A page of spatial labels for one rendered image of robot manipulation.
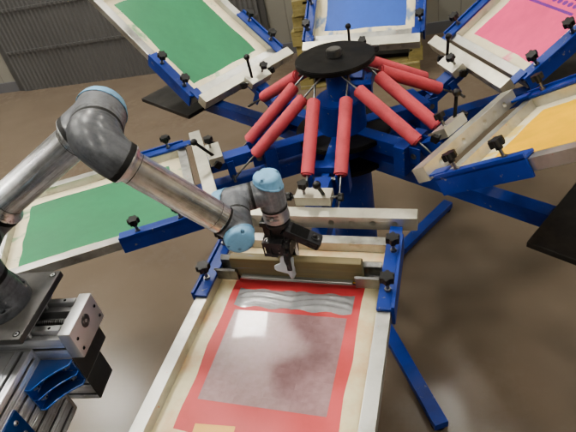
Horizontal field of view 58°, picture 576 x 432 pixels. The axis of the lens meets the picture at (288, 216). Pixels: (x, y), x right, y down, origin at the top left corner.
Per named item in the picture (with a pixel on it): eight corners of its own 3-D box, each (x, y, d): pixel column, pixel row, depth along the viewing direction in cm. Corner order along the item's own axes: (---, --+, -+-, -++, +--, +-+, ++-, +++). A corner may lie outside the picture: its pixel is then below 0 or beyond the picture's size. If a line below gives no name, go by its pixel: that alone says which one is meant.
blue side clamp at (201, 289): (211, 309, 159) (205, 293, 154) (196, 308, 160) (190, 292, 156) (242, 243, 181) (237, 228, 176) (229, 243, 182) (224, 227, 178)
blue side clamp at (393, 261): (395, 325, 142) (394, 308, 138) (377, 323, 143) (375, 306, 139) (404, 249, 164) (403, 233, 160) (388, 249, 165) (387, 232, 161)
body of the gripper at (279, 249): (272, 241, 156) (264, 210, 148) (299, 242, 153) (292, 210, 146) (265, 259, 150) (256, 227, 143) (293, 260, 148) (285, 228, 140)
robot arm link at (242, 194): (211, 209, 129) (253, 199, 130) (208, 185, 138) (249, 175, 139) (219, 233, 134) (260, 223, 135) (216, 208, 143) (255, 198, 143)
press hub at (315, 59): (398, 322, 259) (380, 67, 176) (320, 316, 271) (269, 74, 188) (404, 266, 288) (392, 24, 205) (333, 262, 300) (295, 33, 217)
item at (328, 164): (436, 202, 181) (436, 175, 173) (230, 200, 204) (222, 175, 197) (442, 94, 240) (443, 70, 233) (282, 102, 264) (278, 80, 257)
